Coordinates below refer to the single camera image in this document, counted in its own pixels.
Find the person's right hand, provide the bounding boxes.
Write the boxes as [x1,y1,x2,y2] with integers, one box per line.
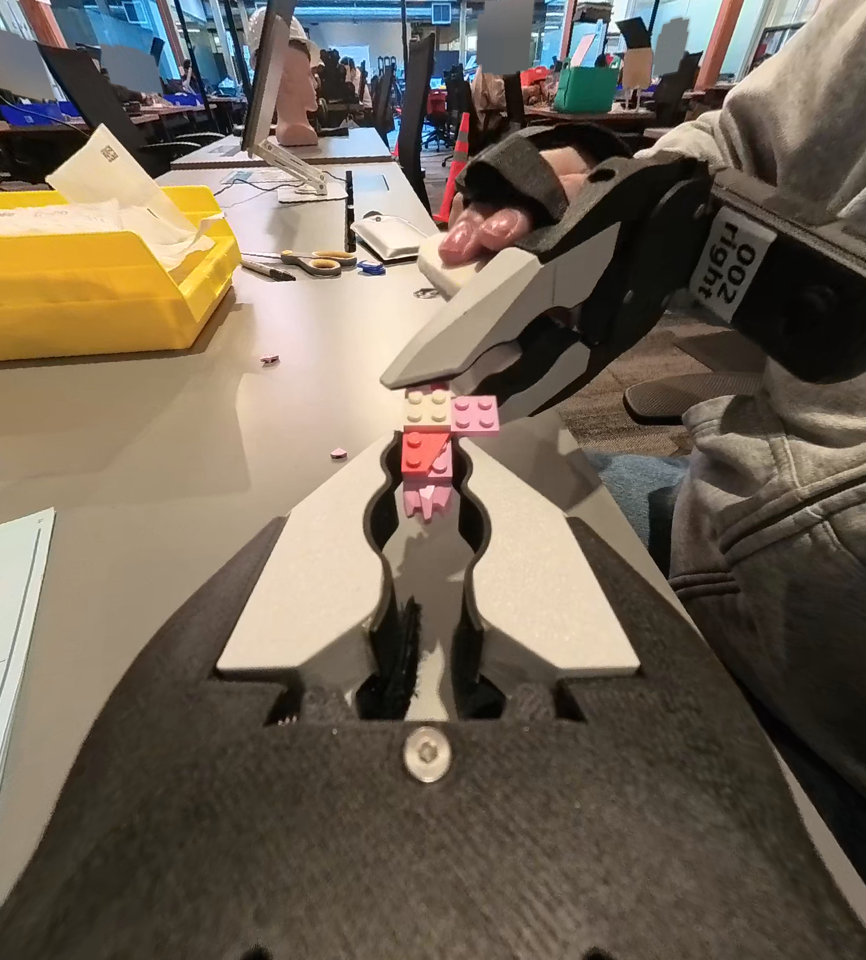
[437,146,608,269]

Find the black chair armrest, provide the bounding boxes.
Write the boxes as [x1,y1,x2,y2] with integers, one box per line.
[622,371,768,427]

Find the red pink cream brick body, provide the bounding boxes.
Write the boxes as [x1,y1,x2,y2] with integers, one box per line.
[400,381,503,520]

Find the black monitor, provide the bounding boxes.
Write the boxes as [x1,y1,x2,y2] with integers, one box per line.
[37,43,142,132]

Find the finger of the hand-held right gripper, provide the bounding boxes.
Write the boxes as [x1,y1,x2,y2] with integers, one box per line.
[379,222,622,391]
[461,321,598,423]

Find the yellow plastic bin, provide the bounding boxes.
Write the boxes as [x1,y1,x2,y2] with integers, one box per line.
[0,185,244,366]

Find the open light blue instruction booklet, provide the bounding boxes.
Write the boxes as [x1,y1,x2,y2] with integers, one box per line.
[0,507,57,927]

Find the grey handled scissors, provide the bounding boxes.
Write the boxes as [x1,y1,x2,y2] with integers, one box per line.
[280,249,360,279]

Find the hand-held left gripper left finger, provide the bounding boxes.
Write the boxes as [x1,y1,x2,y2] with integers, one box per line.
[217,435,423,717]

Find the white paper bag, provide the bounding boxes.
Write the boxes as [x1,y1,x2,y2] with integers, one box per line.
[45,122,217,252]

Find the monitor on white arm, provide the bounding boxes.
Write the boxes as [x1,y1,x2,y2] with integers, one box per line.
[241,0,350,205]

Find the mannequin head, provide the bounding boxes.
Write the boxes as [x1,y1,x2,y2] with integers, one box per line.
[247,6,323,148]

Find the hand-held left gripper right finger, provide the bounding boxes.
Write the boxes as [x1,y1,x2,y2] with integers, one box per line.
[457,438,642,717]

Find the white paper sheets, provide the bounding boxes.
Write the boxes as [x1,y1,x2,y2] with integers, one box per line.
[0,198,217,271]

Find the green storage bin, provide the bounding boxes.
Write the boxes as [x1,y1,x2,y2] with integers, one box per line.
[555,62,623,115]

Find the person's torso grey hoodie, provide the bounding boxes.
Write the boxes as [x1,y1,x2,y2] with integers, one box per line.
[669,352,866,815]

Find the orange traffic cone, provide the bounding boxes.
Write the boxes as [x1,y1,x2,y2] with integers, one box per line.
[433,111,473,226]

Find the person's right forearm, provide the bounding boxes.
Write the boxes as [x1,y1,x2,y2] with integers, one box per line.
[631,0,866,252]

